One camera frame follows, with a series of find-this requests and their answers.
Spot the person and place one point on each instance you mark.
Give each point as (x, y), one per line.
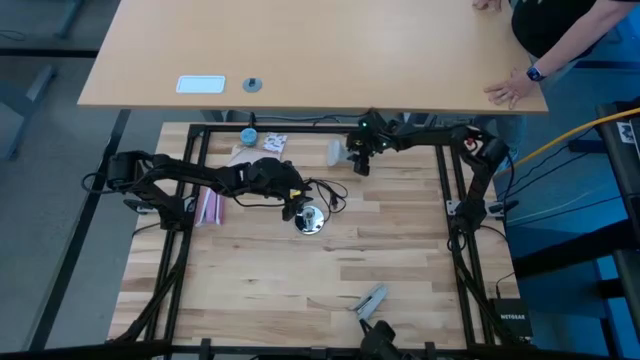
(550, 25)

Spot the blue wristwatch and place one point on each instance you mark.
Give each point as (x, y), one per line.
(535, 74)

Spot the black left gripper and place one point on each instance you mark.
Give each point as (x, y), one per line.
(275, 177)

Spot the grey round desk grommet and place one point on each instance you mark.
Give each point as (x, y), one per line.
(252, 85)

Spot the pink and white box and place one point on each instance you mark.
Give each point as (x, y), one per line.
(212, 207)

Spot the pale grey clip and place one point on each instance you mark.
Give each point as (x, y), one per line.
(370, 301)

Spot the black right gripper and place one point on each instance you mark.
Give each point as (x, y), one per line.
(372, 142)

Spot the white printed card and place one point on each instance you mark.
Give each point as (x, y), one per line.
(275, 142)

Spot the light brown wooden desk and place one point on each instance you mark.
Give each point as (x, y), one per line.
(320, 50)

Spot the chrome lamp socket base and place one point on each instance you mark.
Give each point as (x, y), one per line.
(309, 220)

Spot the person's hand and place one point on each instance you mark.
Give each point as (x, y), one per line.
(512, 90)
(487, 4)

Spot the brown cardboard sheet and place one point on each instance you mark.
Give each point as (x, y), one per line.
(245, 157)

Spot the black network switch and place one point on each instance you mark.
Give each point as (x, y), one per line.
(512, 320)

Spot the black metal table frame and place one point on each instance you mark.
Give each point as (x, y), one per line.
(320, 128)

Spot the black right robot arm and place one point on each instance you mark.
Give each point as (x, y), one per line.
(480, 175)

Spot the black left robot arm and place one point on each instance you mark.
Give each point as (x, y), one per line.
(175, 172)

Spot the black device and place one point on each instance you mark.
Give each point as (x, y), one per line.
(382, 340)

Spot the black floor rail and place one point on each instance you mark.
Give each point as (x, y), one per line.
(100, 170)

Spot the grey furniture foot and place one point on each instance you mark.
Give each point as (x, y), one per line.
(40, 85)

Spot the white sticker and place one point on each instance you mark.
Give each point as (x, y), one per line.
(626, 132)

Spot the white rectangular desk plate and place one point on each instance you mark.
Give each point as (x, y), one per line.
(201, 84)

